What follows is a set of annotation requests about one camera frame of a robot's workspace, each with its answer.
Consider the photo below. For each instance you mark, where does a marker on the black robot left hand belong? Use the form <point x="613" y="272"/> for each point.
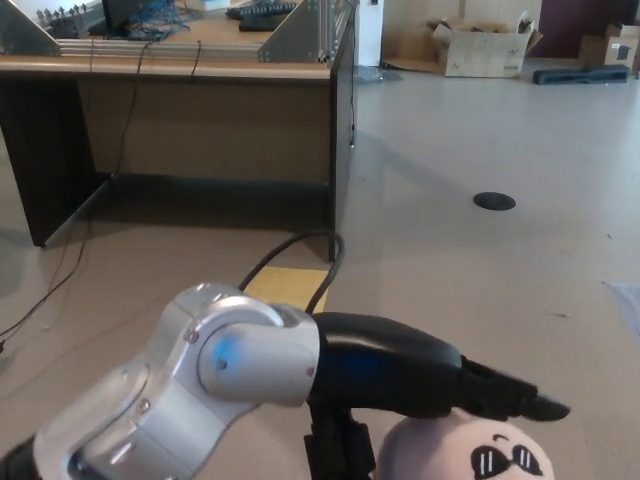
<point x="390" y="365"/>

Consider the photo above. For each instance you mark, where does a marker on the pink plush dumpling with sunglasses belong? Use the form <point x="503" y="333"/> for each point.
<point x="430" y="450"/>

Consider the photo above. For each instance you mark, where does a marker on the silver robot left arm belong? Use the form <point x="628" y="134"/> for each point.
<point x="240" y="360"/>

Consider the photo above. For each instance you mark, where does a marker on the yellow paper sheet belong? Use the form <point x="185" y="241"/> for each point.
<point x="285" y="287"/>

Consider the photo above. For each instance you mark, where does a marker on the black round floor cover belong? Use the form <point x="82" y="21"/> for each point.
<point x="494" y="201"/>

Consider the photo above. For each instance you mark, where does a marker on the clear plastic bag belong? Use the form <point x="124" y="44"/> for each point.
<point x="375" y="75"/>

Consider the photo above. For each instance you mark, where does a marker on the flattened cardboard sheet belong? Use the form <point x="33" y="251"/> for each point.
<point x="410" y="60"/>

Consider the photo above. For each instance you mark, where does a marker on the wooden desk with dark sides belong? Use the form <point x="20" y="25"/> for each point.
<point x="200" y="120"/>

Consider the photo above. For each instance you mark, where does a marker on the large open cardboard box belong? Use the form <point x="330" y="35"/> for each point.
<point x="482" y="55"/>

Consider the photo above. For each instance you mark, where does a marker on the short black keyboard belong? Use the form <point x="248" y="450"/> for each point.
<point x="262" y="23"/>

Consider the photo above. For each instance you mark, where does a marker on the long black keyboard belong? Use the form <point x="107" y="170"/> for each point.
<point x="257" y="10"/>

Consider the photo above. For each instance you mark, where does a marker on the small cardboard box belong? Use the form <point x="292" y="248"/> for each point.
<point x="620" y="50"/>

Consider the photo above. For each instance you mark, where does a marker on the white box with blue print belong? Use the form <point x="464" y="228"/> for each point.
<point x="215" y="4"/>

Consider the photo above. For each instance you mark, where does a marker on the black monitor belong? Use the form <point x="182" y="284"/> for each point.
<point x="117" y="12"/>

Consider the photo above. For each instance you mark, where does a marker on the aluminium profile frame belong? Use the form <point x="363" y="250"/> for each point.
<point x="200" y="50"/>

